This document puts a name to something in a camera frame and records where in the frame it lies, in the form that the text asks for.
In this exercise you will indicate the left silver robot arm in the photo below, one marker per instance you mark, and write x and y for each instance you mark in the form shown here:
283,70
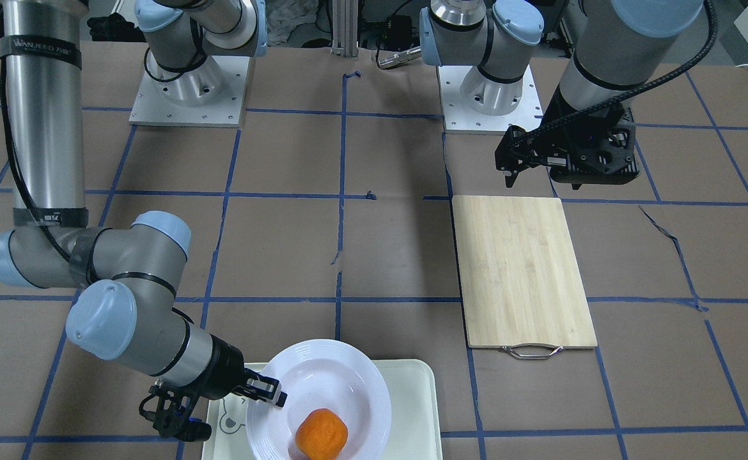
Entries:
626,49

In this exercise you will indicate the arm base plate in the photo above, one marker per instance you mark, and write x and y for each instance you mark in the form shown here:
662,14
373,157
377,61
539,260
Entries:
211,96
473,104

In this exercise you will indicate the wooden cutting board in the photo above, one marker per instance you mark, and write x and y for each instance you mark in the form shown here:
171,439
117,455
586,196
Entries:
520,280

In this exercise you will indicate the cream bear tray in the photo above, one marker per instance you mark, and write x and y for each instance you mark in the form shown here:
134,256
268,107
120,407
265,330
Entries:
414,427

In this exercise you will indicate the brown paper table cover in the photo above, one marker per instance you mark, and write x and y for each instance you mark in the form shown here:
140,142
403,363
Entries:
327,215

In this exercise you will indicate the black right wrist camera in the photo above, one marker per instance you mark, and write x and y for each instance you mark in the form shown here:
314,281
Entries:
169,409

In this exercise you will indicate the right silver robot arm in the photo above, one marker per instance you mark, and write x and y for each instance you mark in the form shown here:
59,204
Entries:
127,278

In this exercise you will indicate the aluminium frame post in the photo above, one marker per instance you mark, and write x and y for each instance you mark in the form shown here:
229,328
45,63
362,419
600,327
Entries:
344,28

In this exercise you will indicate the white round plate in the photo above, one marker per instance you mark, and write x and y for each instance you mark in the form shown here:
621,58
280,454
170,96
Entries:
322,374

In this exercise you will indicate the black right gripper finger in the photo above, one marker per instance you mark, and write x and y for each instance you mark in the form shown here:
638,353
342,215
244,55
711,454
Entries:
266,390

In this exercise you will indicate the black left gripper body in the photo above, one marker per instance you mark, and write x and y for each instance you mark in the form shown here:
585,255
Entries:
558,131

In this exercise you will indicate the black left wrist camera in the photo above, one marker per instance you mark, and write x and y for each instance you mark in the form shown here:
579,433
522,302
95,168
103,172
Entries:
598,148

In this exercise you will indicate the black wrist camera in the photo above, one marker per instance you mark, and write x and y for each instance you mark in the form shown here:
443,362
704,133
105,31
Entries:
598,148
169,409

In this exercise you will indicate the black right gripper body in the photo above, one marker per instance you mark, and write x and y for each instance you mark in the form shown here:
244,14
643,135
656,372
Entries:
225,362

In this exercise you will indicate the orange fruit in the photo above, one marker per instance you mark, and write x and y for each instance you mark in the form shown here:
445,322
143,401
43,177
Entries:
322,435

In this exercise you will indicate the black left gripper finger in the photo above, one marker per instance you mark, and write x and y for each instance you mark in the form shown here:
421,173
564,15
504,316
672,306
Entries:
511,168

